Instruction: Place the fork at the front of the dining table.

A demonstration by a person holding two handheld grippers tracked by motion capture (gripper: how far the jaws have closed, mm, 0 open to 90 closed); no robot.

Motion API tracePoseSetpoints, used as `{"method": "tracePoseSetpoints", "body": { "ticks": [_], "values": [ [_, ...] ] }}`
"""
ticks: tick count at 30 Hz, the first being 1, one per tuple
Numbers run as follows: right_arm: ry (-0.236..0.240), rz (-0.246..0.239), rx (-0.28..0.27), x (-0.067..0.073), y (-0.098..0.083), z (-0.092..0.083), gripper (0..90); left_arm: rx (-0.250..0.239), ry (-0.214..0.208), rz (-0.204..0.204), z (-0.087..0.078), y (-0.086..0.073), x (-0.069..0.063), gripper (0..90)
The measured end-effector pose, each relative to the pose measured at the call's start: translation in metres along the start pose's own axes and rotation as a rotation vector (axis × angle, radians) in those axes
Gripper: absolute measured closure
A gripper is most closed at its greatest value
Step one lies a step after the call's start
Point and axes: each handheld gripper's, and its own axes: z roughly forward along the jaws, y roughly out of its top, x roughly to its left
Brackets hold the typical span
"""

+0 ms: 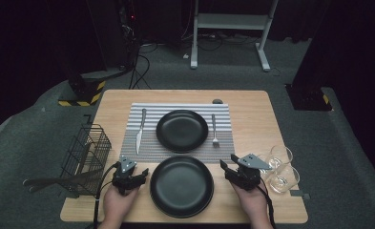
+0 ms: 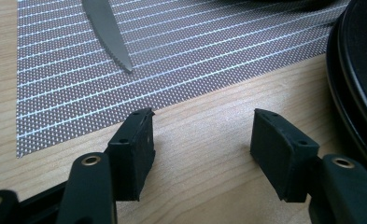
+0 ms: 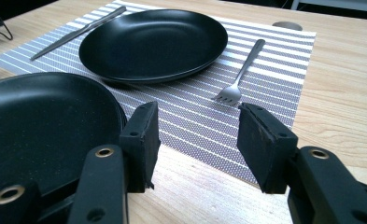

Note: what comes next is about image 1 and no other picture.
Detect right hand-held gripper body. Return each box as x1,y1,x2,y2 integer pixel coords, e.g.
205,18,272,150
231,153,273,192

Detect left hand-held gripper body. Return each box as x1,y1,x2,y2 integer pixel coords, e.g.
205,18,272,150
112,155,141,196

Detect clear drinking glass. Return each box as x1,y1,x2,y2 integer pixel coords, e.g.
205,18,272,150
269,166,301,195
259,154,273,183
265,145,294,175

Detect silver fork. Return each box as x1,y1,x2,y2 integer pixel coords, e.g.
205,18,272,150
210,114,220,149

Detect black wire basket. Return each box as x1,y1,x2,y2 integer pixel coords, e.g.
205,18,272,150
60,114,112,198

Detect black round plate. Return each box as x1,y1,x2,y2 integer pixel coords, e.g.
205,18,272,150
149,155,215,219
156,109,209,154

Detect silver table knife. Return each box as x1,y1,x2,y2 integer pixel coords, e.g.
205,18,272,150
135,108,148,156

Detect person's right hand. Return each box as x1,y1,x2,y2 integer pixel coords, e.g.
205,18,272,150
232,184,269,221

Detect person's left hand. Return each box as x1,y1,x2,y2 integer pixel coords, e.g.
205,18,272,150
98,186,141,229

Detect grey striped placemat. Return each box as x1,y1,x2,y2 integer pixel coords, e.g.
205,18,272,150
118,102,237,164

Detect small grey table clip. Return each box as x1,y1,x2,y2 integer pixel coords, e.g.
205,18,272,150
289,189,311,200

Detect dark two-pronged bar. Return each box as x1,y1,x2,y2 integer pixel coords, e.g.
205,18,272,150
22,169,104,195

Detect black stand yellow striped base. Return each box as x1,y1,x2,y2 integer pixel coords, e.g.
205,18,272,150
58,0,135,108

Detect dark electronics rack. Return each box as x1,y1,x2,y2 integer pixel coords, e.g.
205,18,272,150
117,0,141,44

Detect right hand-held gripper black cable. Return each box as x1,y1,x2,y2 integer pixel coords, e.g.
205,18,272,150
257,184,277,229

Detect hand-held gripper black cable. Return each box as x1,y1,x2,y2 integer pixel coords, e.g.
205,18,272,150
257,184,277,229
93,161,122,229

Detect left hand-held gripper black cable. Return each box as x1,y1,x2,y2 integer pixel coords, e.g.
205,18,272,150
93,161,122,229

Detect black floor cables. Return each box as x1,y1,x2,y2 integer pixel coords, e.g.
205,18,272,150
128,42,159,91

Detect white metal stand frame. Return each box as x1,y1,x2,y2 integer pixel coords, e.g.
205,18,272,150
190,0,279,73

